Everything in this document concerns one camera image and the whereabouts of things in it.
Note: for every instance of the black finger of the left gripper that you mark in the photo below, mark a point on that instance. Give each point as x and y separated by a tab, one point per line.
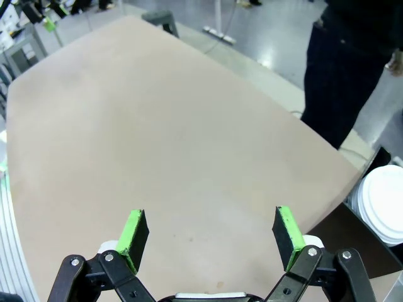
31	12
61	9

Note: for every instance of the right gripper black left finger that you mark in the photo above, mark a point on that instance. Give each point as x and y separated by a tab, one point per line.
135	239

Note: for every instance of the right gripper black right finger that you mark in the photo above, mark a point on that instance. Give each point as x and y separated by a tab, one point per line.
285	239

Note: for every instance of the stack of white cup lids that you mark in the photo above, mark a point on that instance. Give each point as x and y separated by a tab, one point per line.
384	204

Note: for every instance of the person's left hand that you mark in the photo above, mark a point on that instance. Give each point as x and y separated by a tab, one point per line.
396	63

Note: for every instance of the grey cabinet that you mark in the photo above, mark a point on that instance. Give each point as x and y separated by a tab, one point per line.
22	53

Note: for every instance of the background person's dark shoes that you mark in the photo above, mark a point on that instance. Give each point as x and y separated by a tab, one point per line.
104	4

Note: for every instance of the black storage box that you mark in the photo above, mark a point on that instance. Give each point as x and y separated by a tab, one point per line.
343	245

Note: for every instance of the white thin pole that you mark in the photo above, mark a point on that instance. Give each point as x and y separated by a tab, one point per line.
218	14

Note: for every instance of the white power strip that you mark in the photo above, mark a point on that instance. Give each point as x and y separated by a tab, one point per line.
220	35

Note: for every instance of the person in black clothes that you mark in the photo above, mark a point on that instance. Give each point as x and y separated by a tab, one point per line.
340	63

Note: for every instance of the dark grey table frame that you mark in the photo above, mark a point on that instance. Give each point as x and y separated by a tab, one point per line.
163	20

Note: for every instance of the silver aluminium frame rail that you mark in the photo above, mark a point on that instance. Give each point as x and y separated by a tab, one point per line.
15	251

